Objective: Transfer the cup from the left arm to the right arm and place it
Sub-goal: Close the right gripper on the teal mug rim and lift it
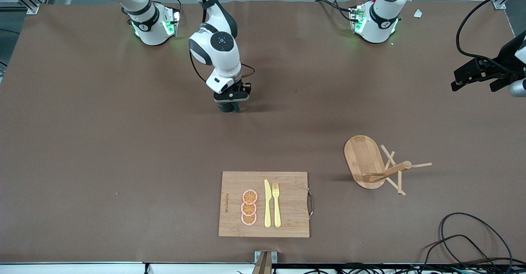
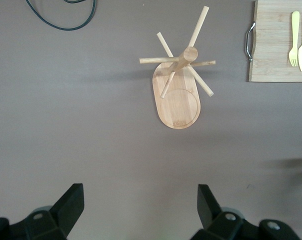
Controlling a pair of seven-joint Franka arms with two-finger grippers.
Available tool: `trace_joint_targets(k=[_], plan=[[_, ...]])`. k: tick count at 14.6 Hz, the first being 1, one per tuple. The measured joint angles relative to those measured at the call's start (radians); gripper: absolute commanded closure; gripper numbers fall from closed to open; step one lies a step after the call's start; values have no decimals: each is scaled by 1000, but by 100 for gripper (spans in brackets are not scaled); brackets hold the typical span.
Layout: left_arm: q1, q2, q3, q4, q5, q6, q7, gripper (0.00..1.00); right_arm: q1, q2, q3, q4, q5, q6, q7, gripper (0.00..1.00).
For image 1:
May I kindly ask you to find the brown table cover sheet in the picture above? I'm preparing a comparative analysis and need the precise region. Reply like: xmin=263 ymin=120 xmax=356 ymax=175
xmin=0 ymin=0 xmax=526 ymax=265

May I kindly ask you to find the yellow plastic knife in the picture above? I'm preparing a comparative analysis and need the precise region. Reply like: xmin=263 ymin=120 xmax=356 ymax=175
xmin=264 ymin=179 xmax=272 ymax=228

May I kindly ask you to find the yellow plastic fork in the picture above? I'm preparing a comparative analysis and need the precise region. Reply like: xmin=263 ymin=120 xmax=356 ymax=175
xmin=272 ymin=182 xmax=282 ymax=228

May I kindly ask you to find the bamboo cutting board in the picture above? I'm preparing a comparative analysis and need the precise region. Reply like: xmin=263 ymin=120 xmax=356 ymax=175
xmin=218 ymin=171 xmax=314 ymax=238

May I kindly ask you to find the wooden mug tree stand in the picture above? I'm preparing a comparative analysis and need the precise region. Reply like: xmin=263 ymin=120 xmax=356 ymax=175
xmin=344 ymin=135 xmax=433 ymax=196

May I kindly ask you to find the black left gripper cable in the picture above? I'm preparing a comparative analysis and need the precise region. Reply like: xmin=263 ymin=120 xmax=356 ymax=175
xmin=455 ymin=0 xmax=526 ymax=73

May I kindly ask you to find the black right arm base cable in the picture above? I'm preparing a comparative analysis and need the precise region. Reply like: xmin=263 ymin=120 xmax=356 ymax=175
xmin=156 ymin=0 xmax=184 ymax=20

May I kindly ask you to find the black arm base cable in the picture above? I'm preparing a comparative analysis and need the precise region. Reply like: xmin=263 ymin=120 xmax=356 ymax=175
xmin=315 ymin=0 xmax=355 ymax=22
xmin=156 ymin=0 xmax=184 ymax=20

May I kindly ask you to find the black left arm base cable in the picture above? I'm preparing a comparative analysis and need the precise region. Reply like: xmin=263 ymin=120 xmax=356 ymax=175
xmin=315 ymin=0 xmax=355 ymax=22

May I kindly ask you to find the black looped cable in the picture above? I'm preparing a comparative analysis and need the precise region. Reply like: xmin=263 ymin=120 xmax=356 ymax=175
xmin=421 ymin=212 xmax=514 ymax=274

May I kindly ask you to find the black cable bundle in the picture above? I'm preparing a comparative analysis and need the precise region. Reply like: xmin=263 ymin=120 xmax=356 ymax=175
xmin=275 ymin=262 xmax=526 ymax=274

